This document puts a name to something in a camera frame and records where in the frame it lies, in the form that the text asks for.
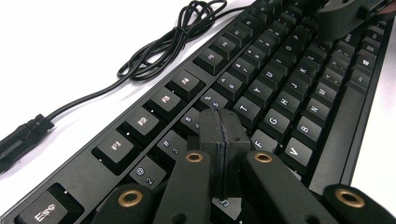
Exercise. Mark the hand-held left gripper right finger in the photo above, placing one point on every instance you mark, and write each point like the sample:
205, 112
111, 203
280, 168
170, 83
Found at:
235, 133

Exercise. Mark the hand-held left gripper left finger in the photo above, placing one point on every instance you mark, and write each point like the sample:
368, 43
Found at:
210, 133

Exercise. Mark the black computer keyboard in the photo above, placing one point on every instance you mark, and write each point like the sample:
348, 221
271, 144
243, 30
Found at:
274, 121

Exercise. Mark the white table cover board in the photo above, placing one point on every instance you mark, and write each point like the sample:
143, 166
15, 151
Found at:
62, 37

